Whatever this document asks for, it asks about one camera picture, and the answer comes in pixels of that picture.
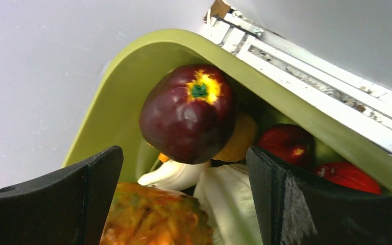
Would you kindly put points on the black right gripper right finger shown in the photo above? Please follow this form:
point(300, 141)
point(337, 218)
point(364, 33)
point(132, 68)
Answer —
point(294, 206)

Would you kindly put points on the toy peach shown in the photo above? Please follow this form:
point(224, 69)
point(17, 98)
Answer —
point(242, 138)

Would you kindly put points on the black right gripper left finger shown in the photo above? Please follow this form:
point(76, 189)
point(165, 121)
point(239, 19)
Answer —
point(67, 206)

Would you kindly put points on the toy pineapple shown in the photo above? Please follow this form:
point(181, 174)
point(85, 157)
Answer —
point(150, 215)

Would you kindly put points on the olive green plastic bin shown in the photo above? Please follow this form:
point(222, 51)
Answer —
point(257, 72)

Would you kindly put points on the green toy cabbage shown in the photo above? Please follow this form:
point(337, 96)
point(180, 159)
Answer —
point(224, 192)

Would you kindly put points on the white toy daikon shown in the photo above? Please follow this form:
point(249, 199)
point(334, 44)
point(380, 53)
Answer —
point(174, 175)

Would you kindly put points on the dark maroon toy fruit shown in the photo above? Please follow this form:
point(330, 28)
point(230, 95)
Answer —
point(190, 114)

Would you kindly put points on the red toy chili pepper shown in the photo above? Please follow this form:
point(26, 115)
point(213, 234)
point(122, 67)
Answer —
point(348, 175)

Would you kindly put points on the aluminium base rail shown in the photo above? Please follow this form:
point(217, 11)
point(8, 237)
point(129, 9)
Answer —
point(361, 105)

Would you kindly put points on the red toy apple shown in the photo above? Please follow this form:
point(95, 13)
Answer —
point(290, 143)

